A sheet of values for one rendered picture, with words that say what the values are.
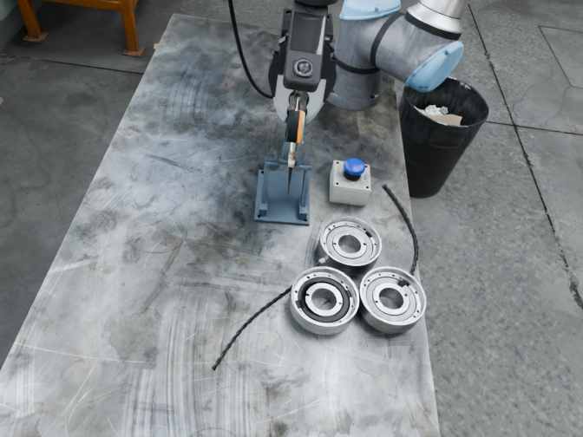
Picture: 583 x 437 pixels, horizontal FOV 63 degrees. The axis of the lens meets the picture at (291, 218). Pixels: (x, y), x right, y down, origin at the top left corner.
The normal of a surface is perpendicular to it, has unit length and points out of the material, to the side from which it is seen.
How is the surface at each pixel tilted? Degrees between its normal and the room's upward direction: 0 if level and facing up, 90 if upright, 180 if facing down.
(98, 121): 0
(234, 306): 0
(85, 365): 0
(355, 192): 90
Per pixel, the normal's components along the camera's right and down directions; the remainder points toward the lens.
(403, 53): -0.63, 0.30
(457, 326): 0.11, -0.64
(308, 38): 0.11, -0.17
